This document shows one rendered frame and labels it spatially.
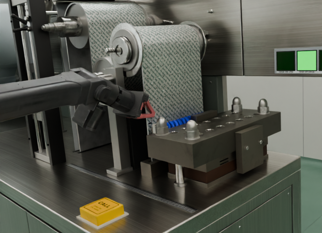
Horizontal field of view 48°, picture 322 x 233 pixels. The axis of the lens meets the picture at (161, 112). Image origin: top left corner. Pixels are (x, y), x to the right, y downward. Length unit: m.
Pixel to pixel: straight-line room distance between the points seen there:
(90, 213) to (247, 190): 0.38
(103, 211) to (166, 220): 0.13
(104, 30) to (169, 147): 0.48
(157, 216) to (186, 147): 0.17
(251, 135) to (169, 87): 0.26
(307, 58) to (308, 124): 2.70
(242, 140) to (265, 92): 2.93
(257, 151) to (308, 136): 2.75
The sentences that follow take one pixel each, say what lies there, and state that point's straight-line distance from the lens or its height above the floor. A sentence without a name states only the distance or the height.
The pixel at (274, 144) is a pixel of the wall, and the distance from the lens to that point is 3.95.
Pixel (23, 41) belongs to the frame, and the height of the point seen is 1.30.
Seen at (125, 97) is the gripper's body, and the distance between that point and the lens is 0.91.
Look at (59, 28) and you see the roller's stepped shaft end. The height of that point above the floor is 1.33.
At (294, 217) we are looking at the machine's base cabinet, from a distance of 1.20.
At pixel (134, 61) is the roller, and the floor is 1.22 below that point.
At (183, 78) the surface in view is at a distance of 1.09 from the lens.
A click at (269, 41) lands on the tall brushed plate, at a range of 1.11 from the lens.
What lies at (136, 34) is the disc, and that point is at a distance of 0.98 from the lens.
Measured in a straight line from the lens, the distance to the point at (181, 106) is 1.09.
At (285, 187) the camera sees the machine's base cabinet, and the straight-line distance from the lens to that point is 1.11.
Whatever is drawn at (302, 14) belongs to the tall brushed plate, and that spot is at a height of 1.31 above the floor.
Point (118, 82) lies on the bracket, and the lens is 1.02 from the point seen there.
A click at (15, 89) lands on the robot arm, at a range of 0.68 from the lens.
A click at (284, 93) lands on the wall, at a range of 3.78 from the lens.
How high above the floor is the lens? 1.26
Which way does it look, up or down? 11 degrees down
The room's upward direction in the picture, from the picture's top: 5 degrees counter-clockwise
